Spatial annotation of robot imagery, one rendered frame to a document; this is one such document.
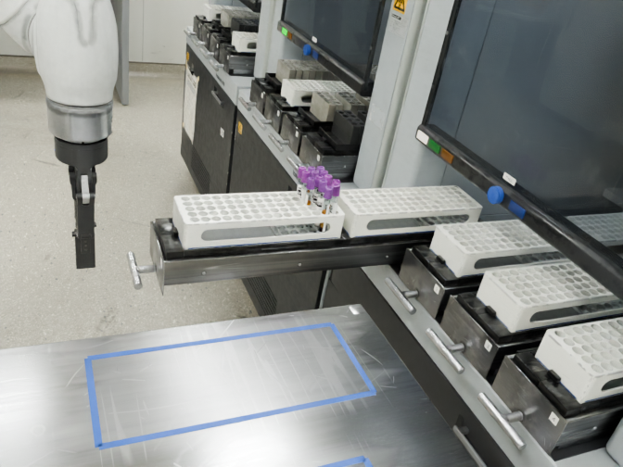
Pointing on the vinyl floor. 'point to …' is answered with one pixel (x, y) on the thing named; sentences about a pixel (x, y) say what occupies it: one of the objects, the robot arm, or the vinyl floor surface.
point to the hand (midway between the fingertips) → (84, 248)
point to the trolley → (223, 398)
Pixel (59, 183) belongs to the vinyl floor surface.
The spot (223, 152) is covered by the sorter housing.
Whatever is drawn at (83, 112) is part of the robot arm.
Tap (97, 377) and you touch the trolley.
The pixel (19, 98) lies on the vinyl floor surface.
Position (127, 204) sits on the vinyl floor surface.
